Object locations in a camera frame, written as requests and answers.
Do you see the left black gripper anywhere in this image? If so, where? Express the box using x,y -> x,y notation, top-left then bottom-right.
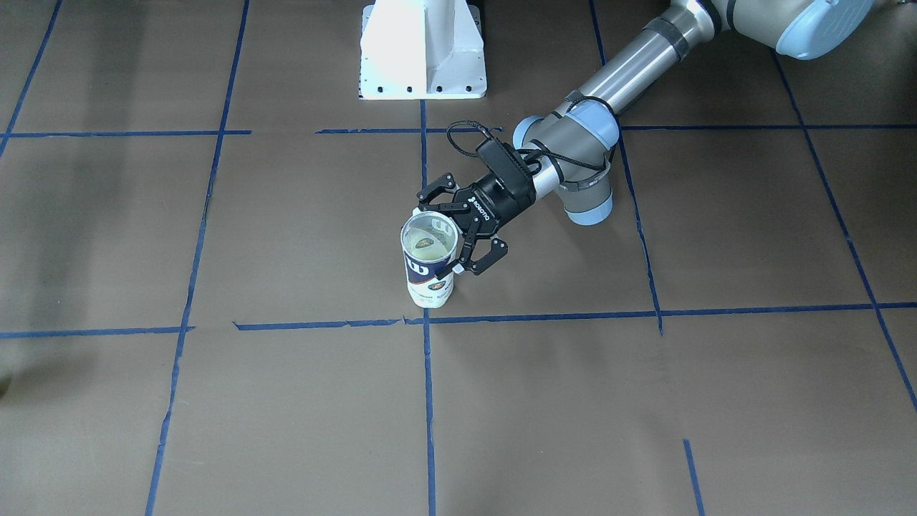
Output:
418,172 -> 538,277

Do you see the clear tennis ball can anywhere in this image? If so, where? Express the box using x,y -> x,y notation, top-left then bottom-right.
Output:
400,208 -> 461,308

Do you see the yellow tennis ball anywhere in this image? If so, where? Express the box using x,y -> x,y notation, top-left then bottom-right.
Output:
406,237 -> 451,262

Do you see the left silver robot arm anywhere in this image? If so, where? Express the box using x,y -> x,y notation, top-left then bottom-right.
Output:
417,1 -> 873,279

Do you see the black camera left wrist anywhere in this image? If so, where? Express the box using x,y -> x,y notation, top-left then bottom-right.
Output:
476,138 -> 536,203

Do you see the white pedestal column base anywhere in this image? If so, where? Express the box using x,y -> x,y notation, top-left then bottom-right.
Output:
358,1 -> 488,100

